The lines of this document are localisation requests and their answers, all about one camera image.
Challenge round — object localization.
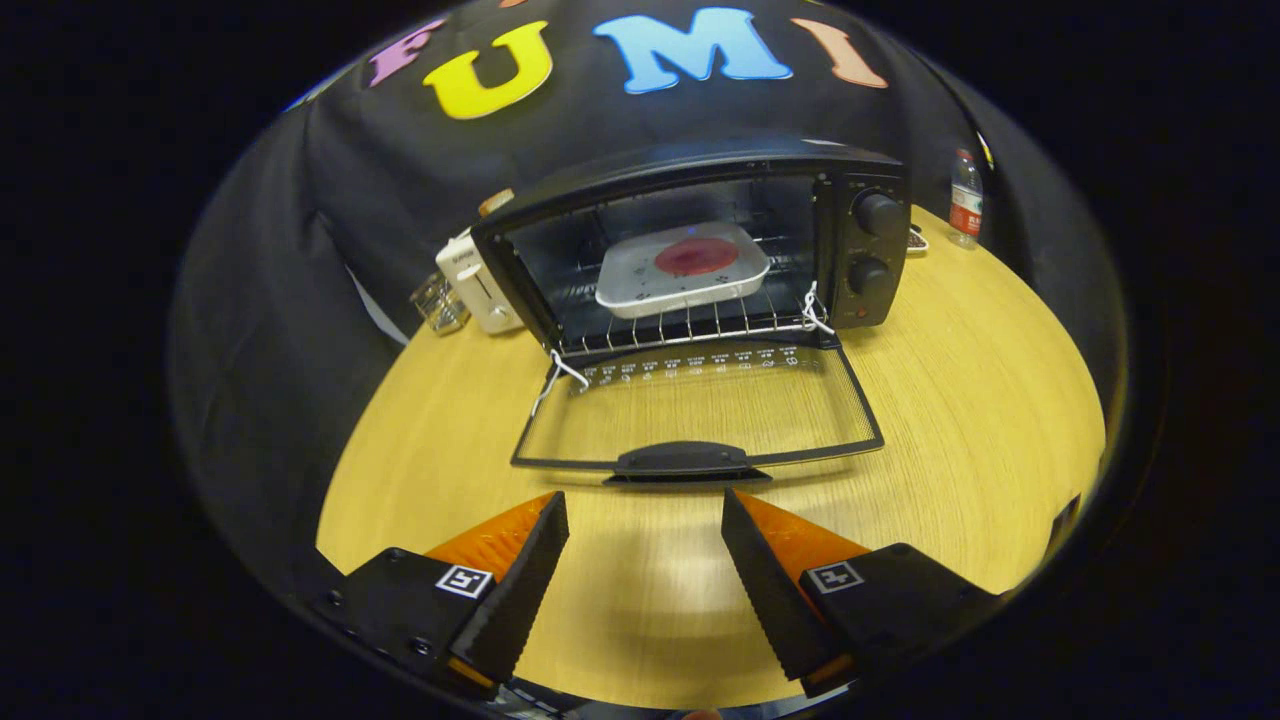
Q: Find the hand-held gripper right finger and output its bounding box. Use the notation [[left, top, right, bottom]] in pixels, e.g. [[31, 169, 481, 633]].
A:
[[720, 487, 1006, 699]]

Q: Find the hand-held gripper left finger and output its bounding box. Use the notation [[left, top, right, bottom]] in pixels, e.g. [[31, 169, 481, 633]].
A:
[[310, 490, 571, 701]]

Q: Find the white square plate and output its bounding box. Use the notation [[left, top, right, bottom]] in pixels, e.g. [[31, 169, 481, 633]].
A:
[[595, 222, 772, 320]]

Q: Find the pink ham slice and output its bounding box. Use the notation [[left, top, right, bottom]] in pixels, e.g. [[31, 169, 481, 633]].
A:
[[655, 237, 740, 277]]

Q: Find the black toaster oven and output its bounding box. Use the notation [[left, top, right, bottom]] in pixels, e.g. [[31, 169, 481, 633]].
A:
[[470, 135, 913, 488]]

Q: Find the white pop-up toaster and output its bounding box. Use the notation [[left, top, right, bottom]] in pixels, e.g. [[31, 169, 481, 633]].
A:
[[435, 228, 526, 335]]

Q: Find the dark flat panel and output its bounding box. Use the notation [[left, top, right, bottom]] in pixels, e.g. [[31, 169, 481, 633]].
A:
[[1045, 493, 1083, 549]]

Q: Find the clear glass cup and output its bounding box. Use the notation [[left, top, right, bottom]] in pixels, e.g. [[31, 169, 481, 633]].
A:
[[410, 272, 471, 335]]

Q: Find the black backdrop cloth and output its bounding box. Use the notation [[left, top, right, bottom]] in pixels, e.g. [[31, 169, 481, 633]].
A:
[[165, 0, 1131, 601]]

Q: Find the clear plastic water bottle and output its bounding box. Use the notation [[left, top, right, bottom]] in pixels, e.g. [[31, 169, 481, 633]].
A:
[[948, 148, 984, 249]]

